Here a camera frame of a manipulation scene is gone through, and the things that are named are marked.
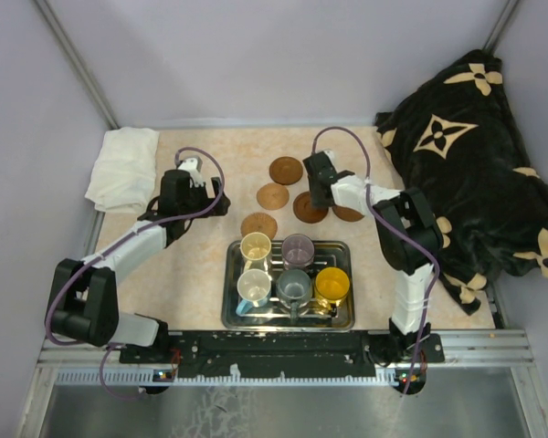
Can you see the black floral blanket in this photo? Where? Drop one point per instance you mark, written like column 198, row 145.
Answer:
column 455, row 139

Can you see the grey cup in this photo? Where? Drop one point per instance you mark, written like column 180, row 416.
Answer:
column 294, row 291

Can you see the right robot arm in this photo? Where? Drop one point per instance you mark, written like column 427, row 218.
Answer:
column 409, row 240

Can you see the aluminium frame rail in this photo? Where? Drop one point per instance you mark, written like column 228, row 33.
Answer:
column 463, row 349

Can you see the purple cup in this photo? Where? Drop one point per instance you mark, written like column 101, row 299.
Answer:
column 297, row 251

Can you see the woven coaster frilled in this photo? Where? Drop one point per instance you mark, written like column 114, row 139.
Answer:
column 259, row 222

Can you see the metal tray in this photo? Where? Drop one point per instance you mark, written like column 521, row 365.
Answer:
column 276, row 317

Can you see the dark wooden coaster front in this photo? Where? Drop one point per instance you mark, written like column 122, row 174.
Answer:
column 347, row 214

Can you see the woven coaster smooth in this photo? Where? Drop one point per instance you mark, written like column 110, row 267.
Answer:
column 273, row 196

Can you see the cream yellow cup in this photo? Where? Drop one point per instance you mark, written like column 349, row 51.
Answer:
column 256, row 251

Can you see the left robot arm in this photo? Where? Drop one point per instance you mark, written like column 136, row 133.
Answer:
column 83, row 303

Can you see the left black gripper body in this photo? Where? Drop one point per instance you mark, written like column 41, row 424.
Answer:
column 198, row 196

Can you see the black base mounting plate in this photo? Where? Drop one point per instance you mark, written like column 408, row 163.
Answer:
column 354, row 353

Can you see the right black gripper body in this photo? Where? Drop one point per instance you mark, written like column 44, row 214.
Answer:
column 316, row 202

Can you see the dark wooden coaster back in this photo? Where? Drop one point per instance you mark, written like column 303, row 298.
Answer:
column 285, row 170

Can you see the white cup blue handle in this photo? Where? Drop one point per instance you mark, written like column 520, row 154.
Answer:
column 254, row 290

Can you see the white folded cloth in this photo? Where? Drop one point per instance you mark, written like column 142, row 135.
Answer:
column 123, row 177

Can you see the dark wooden coaster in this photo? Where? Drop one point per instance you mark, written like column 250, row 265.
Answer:
column 285, row 170
column 306, row 212
column 347, row 214

